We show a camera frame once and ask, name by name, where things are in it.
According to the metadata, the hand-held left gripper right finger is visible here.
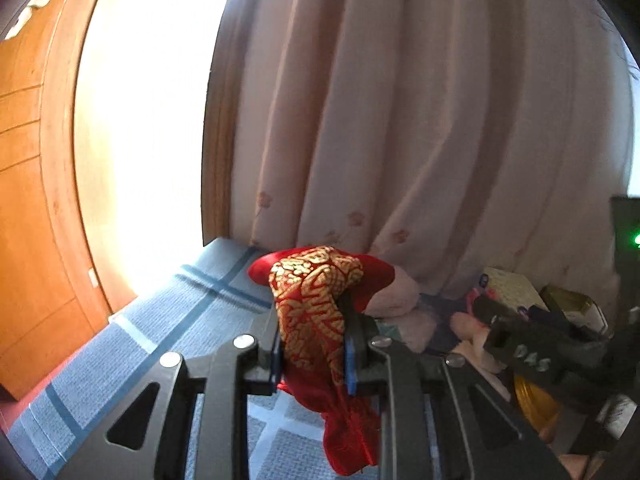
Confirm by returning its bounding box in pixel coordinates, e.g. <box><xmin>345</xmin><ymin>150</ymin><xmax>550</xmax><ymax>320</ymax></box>
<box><xmin>342</xmin><ymin>300</ymin><xmax>571</xmax><ymax>480</ymax></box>

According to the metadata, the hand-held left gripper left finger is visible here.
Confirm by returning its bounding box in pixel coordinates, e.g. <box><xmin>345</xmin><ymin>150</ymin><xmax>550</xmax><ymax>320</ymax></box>
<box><xmin>50</xmin><ymin>327</ymin><xmax>285</xmax><ymax>480</ymax></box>

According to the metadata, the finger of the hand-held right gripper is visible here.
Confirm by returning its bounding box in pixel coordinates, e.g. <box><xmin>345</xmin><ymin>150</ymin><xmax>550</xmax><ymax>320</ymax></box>
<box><xmin>524</xmin><ymin>306</ymin><xmax>615</xmax><ymax>357</ymax></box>
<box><xmin>472</xmin><ymin>292</ymin><xmax>572</xmax><ymax>387</ymax></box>

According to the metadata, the rectangular gold tin box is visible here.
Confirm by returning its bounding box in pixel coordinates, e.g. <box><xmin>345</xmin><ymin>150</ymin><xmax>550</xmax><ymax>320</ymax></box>
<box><xmin>542</xmin><ymin>284</ymin><xmax>610</xmax><ymax>336</ymax></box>

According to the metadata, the white towel with pink trim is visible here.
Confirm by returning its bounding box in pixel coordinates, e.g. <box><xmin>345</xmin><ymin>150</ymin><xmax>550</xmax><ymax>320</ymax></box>
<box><xmin>450</xmin><ymin>287</ymin><xmax>516</xmax><ymax>401</ymax></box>

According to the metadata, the red gold brocade pouch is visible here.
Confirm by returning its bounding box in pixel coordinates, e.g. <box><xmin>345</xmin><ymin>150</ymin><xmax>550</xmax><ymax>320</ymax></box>
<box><xmin>247</xmin><ymin>245</ymin><xmax>398</xmax><ymax>476</ymax></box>

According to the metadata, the pink fluffy sock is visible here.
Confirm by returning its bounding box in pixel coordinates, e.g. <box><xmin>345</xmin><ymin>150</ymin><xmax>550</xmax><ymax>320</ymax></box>
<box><xmin>370</xmin><ymin>269</ymin><xmax>422</xmax><ymax>322</ymax></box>
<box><xmin>397</xmin><ymin>309</ymin><xmax>438</xmax><ymax>353</ymax></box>

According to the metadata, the round gold tin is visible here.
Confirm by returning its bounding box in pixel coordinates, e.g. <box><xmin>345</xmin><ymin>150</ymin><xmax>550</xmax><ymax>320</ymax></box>
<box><xmin>512</xmin><ymin>372</ymin><xmax>561</xmax><ymax>433</ymax></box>

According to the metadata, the yellow patterned tissue box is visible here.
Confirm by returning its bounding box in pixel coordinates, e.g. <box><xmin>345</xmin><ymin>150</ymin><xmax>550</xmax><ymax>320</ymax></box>
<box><xmin>480</xmin><ymin>266</ymin><xmax>551</xmax><ymax>311</ymax></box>

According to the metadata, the blue plaid bedsheet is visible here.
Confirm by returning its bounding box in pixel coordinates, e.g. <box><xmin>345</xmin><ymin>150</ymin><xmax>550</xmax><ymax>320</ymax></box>
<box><xmin>10</xmin><ymin>237</ymin><xmax>391</xmax><ymax>480</ymax></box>

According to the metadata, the pale floral curtain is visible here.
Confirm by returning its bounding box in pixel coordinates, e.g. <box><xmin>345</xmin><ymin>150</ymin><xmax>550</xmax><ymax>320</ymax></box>
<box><xmin>227</xmin><ymin>0</ymin><xmax>640</xmax><ymax>301</ymax></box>

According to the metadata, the wooden wardrobe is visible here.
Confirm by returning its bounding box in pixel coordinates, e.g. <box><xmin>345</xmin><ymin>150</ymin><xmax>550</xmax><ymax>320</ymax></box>
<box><xmin>0</xmin><ymin>0</ymin><xmax>113</xmax><ymax>401</ymax></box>

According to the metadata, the wooden door frame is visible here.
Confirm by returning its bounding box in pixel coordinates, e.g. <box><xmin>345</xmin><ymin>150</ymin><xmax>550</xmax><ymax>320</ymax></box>
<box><xmin>40</xmin><ymin>0</ymin><xmax>251</xmax><ymax>321</ymax></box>

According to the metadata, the white wardrobe handle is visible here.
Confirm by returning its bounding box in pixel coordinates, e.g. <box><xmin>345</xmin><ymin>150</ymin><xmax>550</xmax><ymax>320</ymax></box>
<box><xmin>7</xmin><ymin>0</ymin><xmax>52</xmax><ymax>36</ymax></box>

